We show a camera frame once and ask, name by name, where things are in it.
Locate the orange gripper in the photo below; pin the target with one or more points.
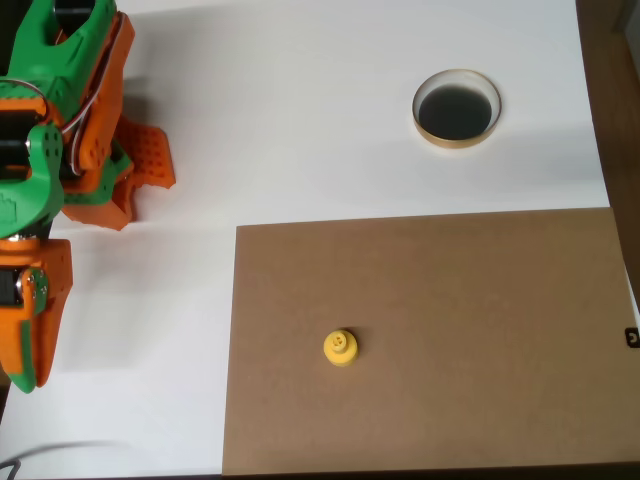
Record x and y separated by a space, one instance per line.
44 295

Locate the small yellow plastic piece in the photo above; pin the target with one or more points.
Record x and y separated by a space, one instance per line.
340 350

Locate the orange robot base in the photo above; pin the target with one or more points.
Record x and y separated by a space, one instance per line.
150 155

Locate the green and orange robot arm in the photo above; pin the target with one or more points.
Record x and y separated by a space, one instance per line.
75 45

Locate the round dish with gold rim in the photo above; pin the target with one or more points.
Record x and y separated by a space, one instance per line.
452 112

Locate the white sheet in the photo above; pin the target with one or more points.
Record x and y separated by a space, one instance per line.
300 150

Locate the brown cardboard board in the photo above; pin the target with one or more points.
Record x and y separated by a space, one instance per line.
450 350

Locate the small black tag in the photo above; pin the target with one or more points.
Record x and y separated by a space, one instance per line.
632 337

